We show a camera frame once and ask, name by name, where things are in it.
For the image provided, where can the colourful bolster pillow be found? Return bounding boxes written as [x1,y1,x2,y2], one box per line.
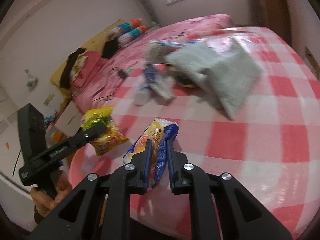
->
[107,18,142,40]
[118,25,148,47]

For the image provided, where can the white bedside cabinet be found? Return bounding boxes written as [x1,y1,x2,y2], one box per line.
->
[54,101,82,137]

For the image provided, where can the yellow green snack bag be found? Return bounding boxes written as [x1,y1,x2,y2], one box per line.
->
[81,106,129,156]

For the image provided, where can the pink heart pillow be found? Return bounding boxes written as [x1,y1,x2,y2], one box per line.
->
[70,50,107,89]

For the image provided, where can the black charger plug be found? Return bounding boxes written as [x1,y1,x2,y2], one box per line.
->
[117,69,128,80]

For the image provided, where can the pink checkered table cover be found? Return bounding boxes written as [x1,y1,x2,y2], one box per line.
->
[82,26,320,240]

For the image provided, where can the yellow blue snack wrapper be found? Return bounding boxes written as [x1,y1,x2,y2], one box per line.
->
[123,118,179,189]

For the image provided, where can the floral pillow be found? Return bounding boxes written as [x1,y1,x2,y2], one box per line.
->
[69,54,88,82]

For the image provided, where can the upper colourful bolster pillow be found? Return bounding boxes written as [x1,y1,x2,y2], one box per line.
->
[107,18,142,40]

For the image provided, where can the person's left hand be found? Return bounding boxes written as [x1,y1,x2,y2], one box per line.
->
[30,171,73,218]

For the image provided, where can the black cable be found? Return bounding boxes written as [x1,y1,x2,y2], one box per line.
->
[92,67,126,104]

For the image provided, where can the blue white tissue pack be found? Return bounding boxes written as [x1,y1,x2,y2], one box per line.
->
[134,63,175,106]

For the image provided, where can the black clothing on pillow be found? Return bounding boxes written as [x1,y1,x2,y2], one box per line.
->
[60,48,86,89]

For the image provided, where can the grey plastic mailer bag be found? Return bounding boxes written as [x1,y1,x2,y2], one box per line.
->
[164,38,261,120]

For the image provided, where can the yellow headboard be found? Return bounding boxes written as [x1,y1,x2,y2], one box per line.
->
[49,19,126,95]

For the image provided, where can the lower colourful bolster pillow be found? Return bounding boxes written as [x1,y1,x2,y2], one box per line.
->
[118,25,148,47]

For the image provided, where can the pink bed blanket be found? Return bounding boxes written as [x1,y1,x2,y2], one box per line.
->
[71,14,235,113]

